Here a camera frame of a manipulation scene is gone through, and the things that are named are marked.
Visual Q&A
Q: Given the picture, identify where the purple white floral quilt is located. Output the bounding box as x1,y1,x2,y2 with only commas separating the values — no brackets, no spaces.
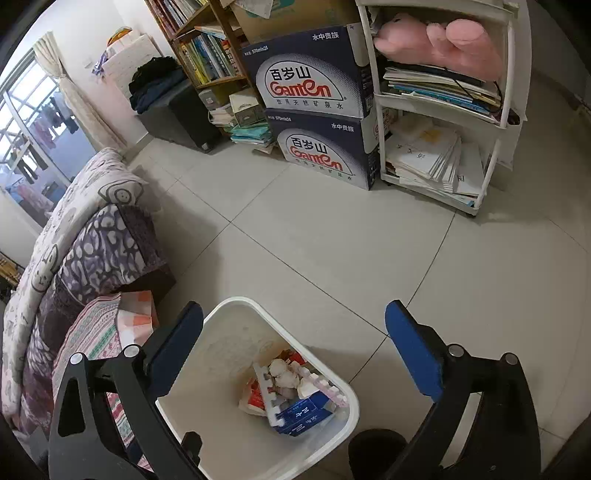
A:
17,204,175,435

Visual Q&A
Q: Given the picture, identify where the white foam puzzle strip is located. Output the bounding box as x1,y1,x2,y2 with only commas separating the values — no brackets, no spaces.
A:
252,362,286,428

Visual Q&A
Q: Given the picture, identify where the cream curtain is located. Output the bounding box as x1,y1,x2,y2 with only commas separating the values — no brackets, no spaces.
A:
33,32,126,153

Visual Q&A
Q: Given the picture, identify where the white cartoon print blanket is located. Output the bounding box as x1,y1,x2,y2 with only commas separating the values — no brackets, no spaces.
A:
1,147,148,420

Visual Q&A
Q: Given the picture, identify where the pink plush toy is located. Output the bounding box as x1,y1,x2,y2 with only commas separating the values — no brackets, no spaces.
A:
374,13,503,82

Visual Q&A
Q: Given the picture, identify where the lower Ganten water carton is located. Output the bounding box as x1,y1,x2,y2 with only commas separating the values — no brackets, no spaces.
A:
266,109,380,190

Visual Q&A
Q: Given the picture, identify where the stack of books on floor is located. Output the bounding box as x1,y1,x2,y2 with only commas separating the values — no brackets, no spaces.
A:
208,88,276,155

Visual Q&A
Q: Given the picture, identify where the upper Ganten water carton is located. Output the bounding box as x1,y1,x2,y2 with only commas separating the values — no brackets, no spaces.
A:
242,23,374,119

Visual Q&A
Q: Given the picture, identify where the ganten water carton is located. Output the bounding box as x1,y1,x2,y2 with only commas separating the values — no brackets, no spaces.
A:
242,23,374,119
266,109,380,190

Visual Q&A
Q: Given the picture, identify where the striped patterned bed sheet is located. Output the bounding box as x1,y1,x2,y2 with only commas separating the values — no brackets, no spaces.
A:
50,290,160,471

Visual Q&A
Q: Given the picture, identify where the pink foam puzzle piece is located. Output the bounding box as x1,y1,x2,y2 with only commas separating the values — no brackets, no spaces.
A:
297,372,349,408

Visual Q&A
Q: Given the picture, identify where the blue carton box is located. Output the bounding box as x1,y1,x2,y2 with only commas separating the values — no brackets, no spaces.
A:
274,391,337,437

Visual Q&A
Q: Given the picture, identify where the dark clothes pile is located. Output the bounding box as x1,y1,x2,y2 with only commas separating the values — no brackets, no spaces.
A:
128,56,187,114

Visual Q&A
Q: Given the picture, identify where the black storage bench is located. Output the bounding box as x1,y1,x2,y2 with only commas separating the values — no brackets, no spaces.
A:
138,80,222,153

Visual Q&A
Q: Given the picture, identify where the brown cardboard box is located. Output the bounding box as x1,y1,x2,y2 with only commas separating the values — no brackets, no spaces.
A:
229,0,360,44

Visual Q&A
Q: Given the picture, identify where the red instant noodle packet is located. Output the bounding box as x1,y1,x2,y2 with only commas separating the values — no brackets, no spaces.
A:
238,349,304,416

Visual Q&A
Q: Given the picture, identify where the wooden bookshelf with books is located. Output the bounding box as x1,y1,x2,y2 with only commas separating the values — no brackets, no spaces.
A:
145,0,252,93

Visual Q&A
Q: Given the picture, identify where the crumpled white tissue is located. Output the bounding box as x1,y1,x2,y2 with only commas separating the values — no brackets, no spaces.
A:
267,358,320,400

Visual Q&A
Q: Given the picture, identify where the white plastic trash bin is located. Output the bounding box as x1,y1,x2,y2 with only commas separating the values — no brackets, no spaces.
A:
156,297,360,479

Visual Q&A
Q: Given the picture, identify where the white drawer cabinet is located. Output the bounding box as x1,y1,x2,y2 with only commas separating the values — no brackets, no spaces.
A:
98,30,161,99

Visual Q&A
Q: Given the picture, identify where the white shelf rack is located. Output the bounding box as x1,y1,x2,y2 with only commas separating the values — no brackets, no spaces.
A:
356,1,531,216

